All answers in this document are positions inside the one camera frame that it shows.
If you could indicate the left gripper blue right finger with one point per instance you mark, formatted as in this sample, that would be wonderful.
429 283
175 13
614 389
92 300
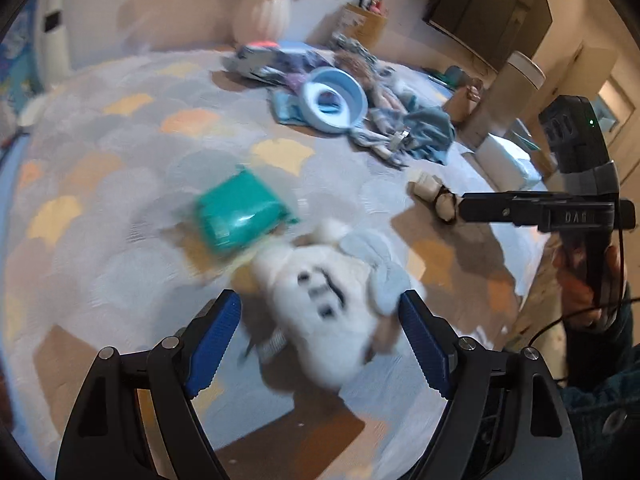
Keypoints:
432 340

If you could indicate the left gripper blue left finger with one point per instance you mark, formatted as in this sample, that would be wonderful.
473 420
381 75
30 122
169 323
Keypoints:
207 337

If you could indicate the teal putty zip bag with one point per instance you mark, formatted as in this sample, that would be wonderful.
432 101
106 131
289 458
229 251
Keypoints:
245 207

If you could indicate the white plush toy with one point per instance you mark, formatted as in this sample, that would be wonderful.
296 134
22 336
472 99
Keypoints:
333 297

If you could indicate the small white sock roll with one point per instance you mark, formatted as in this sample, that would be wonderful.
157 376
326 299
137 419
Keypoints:
436 194

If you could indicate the light blue plastic ring bowl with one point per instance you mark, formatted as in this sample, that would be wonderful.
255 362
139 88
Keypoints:
332 101

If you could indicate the pile of soft clothes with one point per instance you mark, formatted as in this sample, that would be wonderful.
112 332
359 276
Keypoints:
389 96

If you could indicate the person's right hand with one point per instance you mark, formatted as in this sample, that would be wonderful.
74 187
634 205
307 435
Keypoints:
577 295

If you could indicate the white tissue box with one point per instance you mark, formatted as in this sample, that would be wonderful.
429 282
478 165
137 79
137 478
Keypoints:
507 165

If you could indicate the tall beige trash bin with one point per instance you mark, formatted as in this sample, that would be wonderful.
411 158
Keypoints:
504 101

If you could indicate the brown paper bag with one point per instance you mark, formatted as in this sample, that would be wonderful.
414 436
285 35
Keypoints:
460 106

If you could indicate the teal cloth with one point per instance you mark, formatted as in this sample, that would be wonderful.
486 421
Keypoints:
431 135

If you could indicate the patterned pastel play mat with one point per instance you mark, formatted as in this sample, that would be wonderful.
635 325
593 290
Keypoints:
150 184

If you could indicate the cardboard pen holder box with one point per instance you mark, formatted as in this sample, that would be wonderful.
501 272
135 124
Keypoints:
364 21

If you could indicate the white ribbed vase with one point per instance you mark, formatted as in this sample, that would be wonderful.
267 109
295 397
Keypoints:
261 20

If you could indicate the white air conditioner column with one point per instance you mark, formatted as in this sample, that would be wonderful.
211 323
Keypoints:
51 40

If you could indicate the black wall television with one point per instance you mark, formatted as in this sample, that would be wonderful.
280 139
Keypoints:
492 29

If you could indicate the colourful wall poster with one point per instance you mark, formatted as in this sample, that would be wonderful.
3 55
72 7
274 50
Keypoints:
19 77

